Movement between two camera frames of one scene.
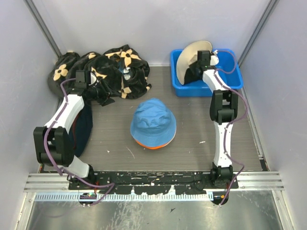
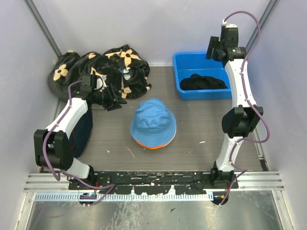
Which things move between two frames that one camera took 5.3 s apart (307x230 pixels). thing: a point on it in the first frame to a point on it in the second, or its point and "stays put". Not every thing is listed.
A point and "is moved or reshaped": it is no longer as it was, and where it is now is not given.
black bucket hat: (193, 74) to (196, 82)
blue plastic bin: (228, 67) is moved or reshaped
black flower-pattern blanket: (126, 73) stays put
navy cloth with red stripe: (81, 131) stays put
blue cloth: (152, 124) stays put
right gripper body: (195, 63) to (218, 48)
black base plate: (154, 182) stays put
